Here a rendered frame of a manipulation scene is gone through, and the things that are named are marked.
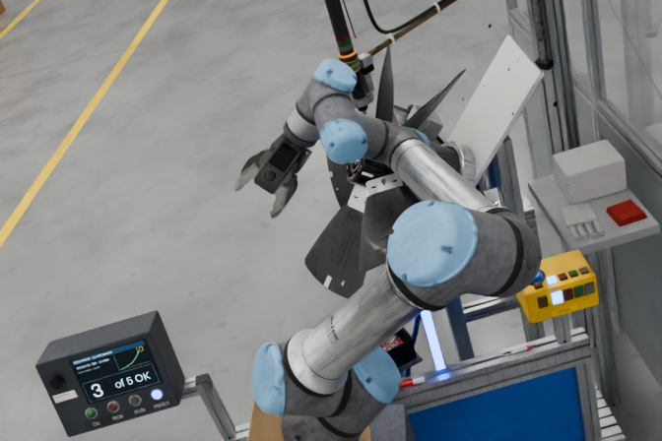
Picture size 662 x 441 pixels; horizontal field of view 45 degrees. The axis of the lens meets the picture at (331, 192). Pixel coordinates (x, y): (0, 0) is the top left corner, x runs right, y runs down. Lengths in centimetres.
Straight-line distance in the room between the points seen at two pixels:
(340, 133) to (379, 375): 42
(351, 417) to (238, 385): 197
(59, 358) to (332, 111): 82
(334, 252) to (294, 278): 165
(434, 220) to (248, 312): 270
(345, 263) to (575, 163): 72
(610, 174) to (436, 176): 110
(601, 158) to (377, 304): 131
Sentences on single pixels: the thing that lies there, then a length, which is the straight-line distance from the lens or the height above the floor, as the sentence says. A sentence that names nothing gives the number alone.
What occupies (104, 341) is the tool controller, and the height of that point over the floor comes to 125.
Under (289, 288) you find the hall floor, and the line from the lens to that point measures 374.
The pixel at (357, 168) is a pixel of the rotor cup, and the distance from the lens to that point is 206.
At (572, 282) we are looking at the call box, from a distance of 181.
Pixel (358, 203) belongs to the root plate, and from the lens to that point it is 212.
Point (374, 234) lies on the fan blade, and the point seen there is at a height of 116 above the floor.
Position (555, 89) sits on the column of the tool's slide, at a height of 109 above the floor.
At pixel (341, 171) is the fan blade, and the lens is 232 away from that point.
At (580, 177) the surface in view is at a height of 95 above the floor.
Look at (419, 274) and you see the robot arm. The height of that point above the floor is 161.
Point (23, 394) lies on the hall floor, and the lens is 396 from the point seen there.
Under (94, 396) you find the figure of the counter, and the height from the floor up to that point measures 115.
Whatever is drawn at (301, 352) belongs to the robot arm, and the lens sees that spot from 130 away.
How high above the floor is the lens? 228
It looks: 32 degrees down
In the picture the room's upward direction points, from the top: 18 degrees counter-clockwise
